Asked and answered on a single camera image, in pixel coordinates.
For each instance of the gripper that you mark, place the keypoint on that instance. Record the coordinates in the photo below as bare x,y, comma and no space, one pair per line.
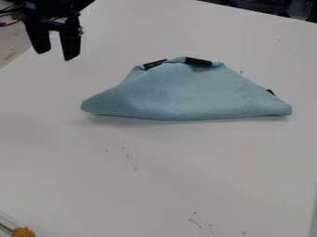
55,7

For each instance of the light blue cloth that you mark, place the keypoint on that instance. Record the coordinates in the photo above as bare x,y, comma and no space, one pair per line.
185,92

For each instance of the yellow toy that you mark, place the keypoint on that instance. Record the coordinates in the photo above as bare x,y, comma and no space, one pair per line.
22,232

